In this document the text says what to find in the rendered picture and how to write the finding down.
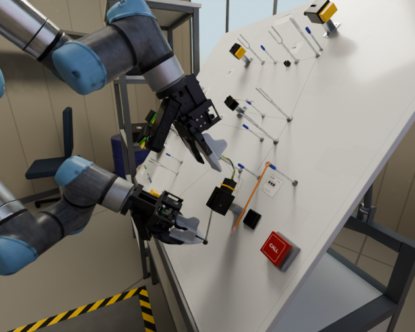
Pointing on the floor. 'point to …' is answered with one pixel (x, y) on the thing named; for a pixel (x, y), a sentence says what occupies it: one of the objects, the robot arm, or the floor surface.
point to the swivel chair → (44, 170)
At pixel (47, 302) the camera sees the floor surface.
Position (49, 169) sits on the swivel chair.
